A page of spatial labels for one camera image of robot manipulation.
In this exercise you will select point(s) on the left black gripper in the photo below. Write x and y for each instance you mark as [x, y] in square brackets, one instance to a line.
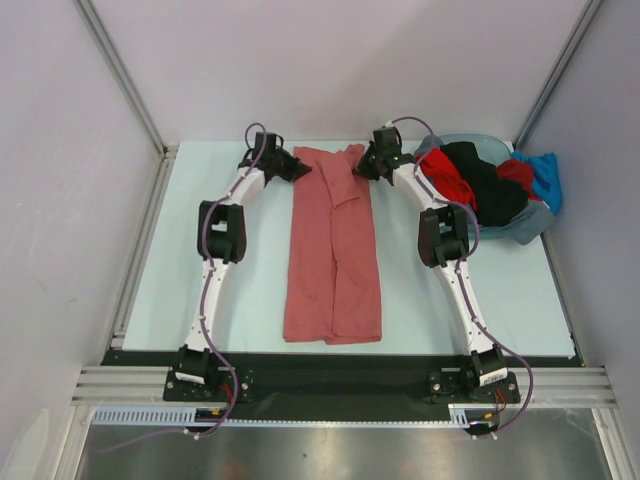
[295, 170]

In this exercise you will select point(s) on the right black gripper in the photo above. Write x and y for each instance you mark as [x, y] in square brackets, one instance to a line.
[364, 168]

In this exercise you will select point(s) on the pink t shirt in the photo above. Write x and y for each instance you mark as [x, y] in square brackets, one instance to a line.
[333, 290]

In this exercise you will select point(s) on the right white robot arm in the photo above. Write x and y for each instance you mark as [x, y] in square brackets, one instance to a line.
[443, 245]

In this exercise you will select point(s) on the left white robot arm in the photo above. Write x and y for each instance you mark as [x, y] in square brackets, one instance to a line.
[222, 244]

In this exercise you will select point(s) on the bright red t shirt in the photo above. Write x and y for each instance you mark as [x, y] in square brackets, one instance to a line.
[444, 176]

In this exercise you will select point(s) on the black t shirt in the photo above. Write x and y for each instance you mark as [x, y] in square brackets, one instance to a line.
[498, 200]

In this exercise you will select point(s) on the dark red t shirt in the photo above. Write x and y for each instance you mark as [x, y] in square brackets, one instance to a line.
[519, 172]

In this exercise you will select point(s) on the grey blue t shirt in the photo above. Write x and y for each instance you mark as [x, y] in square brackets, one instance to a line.
[524, 227]

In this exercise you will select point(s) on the right aluminium corner post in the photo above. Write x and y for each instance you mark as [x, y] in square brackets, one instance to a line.
[579, 32]

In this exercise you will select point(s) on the aluminium corner post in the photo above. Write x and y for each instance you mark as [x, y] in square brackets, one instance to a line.
[579, 32]
[121, 74]

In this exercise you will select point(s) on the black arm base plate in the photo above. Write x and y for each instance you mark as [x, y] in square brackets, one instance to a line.
[346, 387]

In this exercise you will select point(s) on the left aluminium corner post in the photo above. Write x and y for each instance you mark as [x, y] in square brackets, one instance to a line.
[121, 74]

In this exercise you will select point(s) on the white slotted cable duct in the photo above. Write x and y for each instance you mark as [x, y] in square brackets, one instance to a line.
[202, 419]

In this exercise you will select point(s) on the aluminium front frame rail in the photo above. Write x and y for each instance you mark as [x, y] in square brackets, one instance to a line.
[552, 387]

